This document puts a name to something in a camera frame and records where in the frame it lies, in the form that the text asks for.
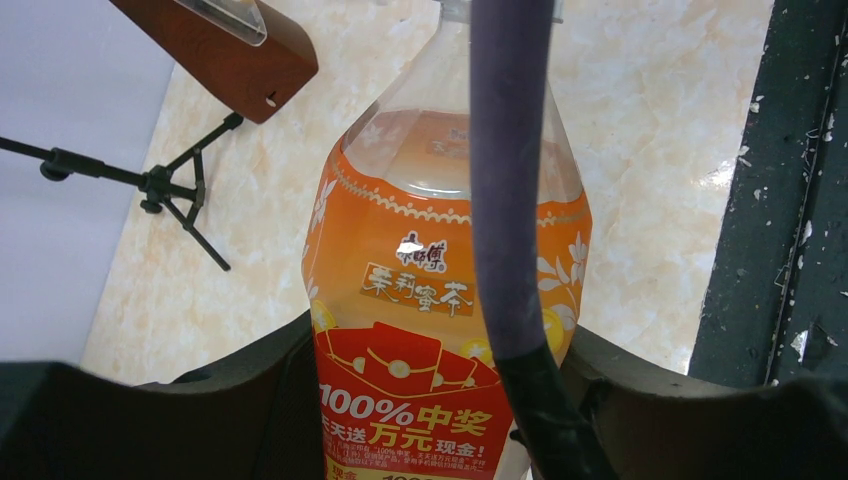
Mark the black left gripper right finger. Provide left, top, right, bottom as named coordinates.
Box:
left=561, top=327, right=847, bottom=479

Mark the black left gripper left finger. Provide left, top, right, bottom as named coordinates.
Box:
left=1, top=314, right=324, bottom=479

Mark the orange tea bottle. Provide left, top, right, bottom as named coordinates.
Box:
left=301, top=0, right=594, bottom=480

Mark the black mini tripod stand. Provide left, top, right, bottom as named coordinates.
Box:
left=1, top=112, right=244, bottom=272

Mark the brown wooden metronome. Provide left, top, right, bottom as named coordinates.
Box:
left=112, top=1, right=319, bottom=124

